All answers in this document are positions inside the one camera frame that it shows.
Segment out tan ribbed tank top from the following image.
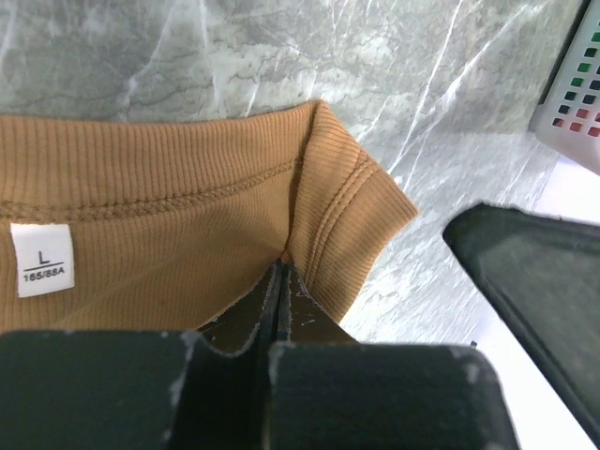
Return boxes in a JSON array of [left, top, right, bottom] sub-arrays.
[[1, 100, 417, 332]]

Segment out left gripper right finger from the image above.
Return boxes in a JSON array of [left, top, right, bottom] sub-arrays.
[[265, 265, 518, 449]]

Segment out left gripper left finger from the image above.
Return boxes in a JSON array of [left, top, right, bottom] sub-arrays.
[[1, 262, 281, 449]]

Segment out white plastic laundry basket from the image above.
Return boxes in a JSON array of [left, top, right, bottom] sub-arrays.
[[529, 1, 599, 173]]

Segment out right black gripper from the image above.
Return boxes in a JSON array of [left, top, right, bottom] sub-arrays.
[[442, 202, 599, 443]]

